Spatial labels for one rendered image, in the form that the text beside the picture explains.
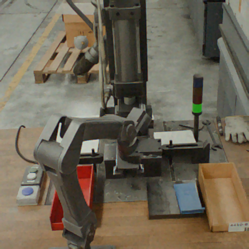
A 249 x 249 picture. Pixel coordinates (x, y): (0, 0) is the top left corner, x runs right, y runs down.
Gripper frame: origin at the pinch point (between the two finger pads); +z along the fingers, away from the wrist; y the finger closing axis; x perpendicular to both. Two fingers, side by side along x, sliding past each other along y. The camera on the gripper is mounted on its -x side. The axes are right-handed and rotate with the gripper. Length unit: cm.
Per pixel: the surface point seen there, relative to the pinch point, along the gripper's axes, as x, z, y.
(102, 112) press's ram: 8.1, -5.8, 17.0
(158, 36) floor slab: -39, 285, 295
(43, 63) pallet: 90, 222, 212
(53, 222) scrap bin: 23.9, -1.5, -19.0
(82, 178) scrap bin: 16.8, 11.8, 0.2
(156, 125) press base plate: -12.0, 29.0, 29.5
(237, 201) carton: -34.8, 3.9, -13.0
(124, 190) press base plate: 1.8, 8.8, -5.9
